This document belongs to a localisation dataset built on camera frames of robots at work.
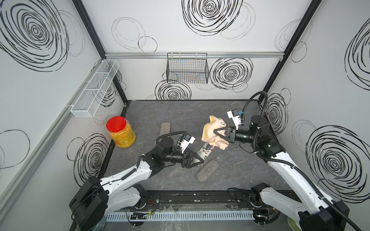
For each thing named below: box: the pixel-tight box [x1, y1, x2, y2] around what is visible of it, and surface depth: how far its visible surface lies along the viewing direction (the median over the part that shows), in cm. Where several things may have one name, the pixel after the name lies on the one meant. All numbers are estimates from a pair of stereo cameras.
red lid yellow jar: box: [105, 115, 136, 148], surface depth 88 cm
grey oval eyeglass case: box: [196, 159, 219, 183], surface depth 82 cm
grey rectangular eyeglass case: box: [159, 122, 171, 136], surface depth 103 cm
